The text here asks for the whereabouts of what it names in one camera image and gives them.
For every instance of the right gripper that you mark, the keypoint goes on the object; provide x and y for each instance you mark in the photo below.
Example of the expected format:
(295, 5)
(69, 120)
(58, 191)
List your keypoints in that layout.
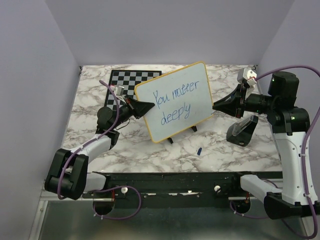
(229, 103)

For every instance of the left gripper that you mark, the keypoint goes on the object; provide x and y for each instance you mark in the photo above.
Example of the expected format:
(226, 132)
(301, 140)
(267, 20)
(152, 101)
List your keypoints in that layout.
(138, 108)

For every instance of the yellow framed whiteboard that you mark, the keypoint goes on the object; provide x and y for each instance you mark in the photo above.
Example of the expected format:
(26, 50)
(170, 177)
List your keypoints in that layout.
(182, 99)

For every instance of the blue marker cap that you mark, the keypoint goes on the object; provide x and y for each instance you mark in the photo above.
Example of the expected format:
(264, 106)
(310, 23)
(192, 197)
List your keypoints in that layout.
(199, 151)

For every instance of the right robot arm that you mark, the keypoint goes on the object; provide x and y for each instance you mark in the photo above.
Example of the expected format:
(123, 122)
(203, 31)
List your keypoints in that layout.
(290, 125)

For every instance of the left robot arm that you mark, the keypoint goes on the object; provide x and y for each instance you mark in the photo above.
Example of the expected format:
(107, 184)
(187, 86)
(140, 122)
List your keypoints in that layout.
(68, 175)

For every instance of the black eraser holder stand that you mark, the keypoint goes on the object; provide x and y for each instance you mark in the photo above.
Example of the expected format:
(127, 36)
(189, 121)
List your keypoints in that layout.
(240, 133)

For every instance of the black white chessboard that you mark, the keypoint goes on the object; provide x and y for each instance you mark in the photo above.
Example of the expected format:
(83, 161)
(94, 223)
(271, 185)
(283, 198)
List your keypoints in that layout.
(130, 78)

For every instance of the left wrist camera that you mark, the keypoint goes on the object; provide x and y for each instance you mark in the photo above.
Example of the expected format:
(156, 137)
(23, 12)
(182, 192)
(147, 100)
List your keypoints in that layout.
(119, 93)

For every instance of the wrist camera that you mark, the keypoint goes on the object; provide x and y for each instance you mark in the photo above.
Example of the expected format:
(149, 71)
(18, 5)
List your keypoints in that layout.
(119, 93)
(247, 77)

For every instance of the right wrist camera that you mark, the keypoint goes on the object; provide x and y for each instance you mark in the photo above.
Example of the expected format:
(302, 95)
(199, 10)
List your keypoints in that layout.
(247, 77)

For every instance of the black wire board easel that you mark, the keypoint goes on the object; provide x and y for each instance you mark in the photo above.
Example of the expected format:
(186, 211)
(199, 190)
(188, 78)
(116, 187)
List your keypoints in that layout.
(183, 134)

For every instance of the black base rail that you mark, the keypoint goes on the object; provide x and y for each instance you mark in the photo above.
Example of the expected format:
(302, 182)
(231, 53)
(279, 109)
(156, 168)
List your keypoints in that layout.
(176, 190)

